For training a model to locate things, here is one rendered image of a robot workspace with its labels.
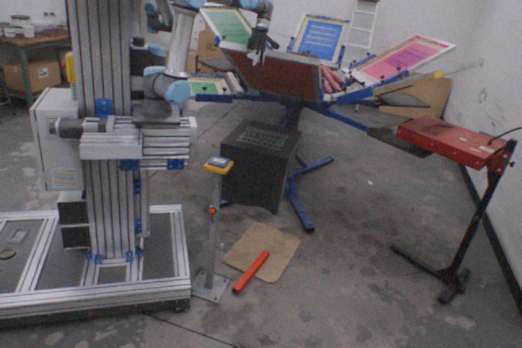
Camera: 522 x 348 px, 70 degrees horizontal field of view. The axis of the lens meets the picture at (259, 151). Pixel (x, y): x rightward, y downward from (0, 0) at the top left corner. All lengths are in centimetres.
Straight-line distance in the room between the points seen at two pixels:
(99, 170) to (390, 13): 540
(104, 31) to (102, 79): 24
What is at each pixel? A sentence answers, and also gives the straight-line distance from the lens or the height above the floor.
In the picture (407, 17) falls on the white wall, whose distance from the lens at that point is 668.
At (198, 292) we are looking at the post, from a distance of 266.
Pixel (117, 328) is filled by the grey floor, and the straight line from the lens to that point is 254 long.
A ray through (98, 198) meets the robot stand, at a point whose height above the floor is 68.
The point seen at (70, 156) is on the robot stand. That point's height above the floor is 97.
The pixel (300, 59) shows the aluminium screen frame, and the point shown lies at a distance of 213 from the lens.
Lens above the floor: 197
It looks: 26 degrees down
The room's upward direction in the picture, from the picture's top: 8 degrees clockwise
